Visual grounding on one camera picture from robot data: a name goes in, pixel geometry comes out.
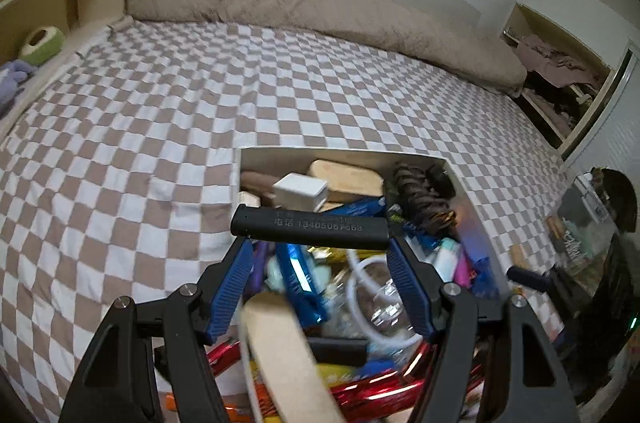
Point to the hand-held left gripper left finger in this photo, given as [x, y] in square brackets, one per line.
[230, 288]

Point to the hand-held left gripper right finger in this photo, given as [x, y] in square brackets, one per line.
[407, 288]

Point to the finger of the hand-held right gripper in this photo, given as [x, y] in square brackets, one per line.
[527, 277]

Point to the black lighter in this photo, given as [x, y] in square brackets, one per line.
[310, 228]

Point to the white cube adapter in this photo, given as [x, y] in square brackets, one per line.
[297, 190]

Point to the white box of items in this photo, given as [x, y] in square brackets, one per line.
[270, 160]

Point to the clear plastic bin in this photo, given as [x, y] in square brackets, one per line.
[582, 228]

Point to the brown hair claw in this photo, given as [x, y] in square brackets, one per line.
[415, 198]

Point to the blue shiny packet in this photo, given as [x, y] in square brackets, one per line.
[357, 206]

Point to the brown tube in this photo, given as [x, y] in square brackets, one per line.
[255, 179]

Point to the wooden board piece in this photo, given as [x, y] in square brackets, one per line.
[350, 180]

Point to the checkered bed sheet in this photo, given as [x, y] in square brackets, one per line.
[150, 128]

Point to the pink clothes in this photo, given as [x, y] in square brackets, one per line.
[550, 63]

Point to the open closet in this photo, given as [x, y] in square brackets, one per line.
[510, 23]

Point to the purple plush toy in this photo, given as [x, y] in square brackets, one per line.
[10, 83]

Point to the green avocado plush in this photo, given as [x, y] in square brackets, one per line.
[47, 48]

